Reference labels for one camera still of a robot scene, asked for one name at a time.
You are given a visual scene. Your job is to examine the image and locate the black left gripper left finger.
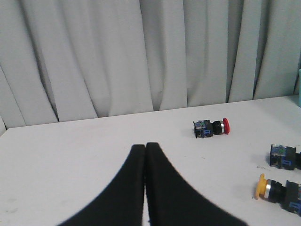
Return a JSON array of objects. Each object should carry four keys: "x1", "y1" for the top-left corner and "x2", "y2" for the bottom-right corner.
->
[{"x1": 60, "y1": 145, "x2": 145, "y2": 226}]

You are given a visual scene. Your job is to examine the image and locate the light blue plastic box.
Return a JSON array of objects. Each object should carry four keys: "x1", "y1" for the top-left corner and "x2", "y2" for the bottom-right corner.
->
[{"x1": 298, "y1": 69, "x2": 301, "y2": 107}]

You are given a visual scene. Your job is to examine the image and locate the green button lying left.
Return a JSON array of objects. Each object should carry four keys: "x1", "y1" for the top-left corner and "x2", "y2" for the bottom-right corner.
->
[{"x1": 269, "y1": 144, "x2": 301, "y2": 170}]

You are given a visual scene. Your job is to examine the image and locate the yellow button lying front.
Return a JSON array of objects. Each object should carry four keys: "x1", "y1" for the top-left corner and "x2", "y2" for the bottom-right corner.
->
[{"x1": 254, "y1": 174, "x2": 301, "y2": 217}]

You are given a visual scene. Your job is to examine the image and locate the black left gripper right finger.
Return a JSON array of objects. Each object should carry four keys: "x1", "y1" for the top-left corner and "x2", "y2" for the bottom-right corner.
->
[{"x1": 145, "y1": 142, "x2": 246, "y2": 226}]

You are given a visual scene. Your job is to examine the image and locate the grey pleated curtain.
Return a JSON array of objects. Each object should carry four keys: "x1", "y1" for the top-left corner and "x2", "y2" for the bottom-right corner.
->
[{"x1": 0, "y1": 0, "x2": 301, "y2": 129}]

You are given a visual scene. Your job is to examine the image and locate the red button lying far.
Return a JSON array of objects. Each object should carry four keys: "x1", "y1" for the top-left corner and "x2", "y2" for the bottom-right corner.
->
[{"x1": 193, "y1": 118, "x2": 230, "y2": 138}]

